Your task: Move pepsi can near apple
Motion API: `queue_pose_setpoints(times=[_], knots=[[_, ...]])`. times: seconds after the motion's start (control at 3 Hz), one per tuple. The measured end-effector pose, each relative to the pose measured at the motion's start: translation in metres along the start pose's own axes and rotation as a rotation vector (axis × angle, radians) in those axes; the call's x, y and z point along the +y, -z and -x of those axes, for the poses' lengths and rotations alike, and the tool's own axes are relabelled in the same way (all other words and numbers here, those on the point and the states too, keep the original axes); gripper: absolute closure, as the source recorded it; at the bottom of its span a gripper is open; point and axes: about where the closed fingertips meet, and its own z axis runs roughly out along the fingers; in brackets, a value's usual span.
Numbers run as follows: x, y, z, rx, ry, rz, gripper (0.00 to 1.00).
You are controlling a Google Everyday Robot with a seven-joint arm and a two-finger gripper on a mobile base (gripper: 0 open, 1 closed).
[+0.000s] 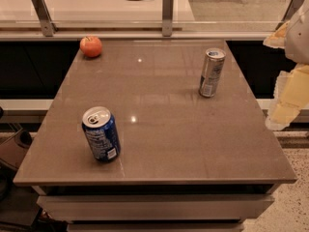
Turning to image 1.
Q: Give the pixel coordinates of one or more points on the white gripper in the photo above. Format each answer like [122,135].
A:
[298,38]

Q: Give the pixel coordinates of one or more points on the blue pepsi can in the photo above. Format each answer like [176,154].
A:
[99,127]

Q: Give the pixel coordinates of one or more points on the silver slim energy drink can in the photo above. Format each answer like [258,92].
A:
[211,71]

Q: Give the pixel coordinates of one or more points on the red apple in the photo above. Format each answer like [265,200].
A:
[91,46]

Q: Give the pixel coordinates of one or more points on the grey drawer cabinet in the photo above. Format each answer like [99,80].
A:
[156,213]

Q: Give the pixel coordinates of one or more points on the dark object at left floor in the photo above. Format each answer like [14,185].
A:
[14,149]

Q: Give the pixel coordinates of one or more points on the right metal glass bracket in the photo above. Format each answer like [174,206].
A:
[291,10]

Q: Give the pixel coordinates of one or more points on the metal glass bracket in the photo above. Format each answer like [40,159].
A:
[291,10]
[46,23]
[167,17]

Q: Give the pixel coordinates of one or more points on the middle metal glass bracket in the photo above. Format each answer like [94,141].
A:
[167,17]

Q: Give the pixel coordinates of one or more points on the left metal glass bracket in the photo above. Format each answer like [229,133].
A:
[46,23]

